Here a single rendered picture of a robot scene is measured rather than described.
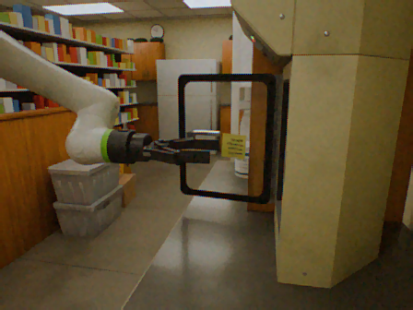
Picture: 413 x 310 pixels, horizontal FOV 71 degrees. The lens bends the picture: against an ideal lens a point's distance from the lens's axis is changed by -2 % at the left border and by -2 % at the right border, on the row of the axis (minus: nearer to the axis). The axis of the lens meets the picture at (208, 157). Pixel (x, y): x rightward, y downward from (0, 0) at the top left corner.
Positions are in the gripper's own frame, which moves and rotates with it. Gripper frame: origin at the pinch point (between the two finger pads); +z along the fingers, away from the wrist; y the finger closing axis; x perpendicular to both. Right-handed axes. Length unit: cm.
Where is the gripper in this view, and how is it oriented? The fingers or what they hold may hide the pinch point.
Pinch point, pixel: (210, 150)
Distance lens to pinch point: 73.8
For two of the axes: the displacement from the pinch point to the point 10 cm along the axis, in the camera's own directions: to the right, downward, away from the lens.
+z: 9.8, 0.5, -1.8
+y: 1.9, -2.4, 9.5
